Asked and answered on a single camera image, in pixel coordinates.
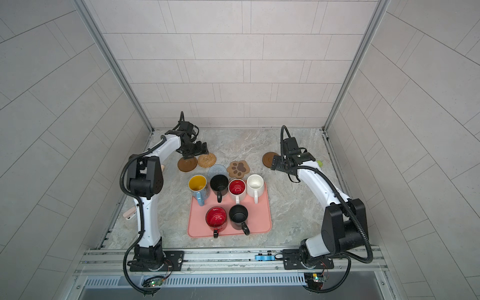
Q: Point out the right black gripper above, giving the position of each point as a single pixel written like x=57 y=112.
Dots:
x=279 y=165

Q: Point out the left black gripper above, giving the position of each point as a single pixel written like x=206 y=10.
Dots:
x=200 y=150

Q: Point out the brown wooden coaster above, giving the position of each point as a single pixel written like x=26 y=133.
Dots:
x=187 y=165
x=267 y=159

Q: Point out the woven rattan coaster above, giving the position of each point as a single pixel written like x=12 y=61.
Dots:
x=206 y=160

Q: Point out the grey felt round coaster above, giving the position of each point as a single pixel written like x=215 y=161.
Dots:
x=217 y=169

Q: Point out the cork paw print coaster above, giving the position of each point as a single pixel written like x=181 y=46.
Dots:
x=238 y=169

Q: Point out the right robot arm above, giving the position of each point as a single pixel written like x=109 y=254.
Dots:
x=344 y=231

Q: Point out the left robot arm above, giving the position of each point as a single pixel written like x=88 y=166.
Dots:
x=142 y=179

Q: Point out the blue mug yellow inside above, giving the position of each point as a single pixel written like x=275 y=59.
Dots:
x=199 y=188

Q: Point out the black mug back row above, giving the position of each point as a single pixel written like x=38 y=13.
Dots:
x=219 y=185

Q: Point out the black mug row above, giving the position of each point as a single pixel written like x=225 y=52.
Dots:
x=238 y=215
x=219 y=185

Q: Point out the white mug red inside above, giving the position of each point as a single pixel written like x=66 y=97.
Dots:
x=237 y=190

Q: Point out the pink silicone tray mat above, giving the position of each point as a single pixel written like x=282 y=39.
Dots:
x=258 y=220

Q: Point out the red mug front row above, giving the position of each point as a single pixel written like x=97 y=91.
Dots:
x=217 y=220

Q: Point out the black mug front row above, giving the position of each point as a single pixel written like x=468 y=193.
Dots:
x=238 y=215

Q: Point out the wooden rolling pin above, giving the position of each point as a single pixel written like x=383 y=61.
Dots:
x=129 y=214

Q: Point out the right circuit board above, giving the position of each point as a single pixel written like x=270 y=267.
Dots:
x=315 y=279

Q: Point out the circuit board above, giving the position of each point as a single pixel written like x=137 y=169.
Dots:
x=153 y=282
x=315 y=279

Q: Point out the left circuit board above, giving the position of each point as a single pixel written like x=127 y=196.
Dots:
x=153 y=282

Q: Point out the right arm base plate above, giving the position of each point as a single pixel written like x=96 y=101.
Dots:
x=299 y=259

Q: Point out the blue clamp on rail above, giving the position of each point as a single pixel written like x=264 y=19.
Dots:
x=265 y=257

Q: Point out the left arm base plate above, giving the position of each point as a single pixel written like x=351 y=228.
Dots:
x=170 y=260

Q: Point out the aluminium mounting rail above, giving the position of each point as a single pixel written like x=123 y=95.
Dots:
x=219 y=260

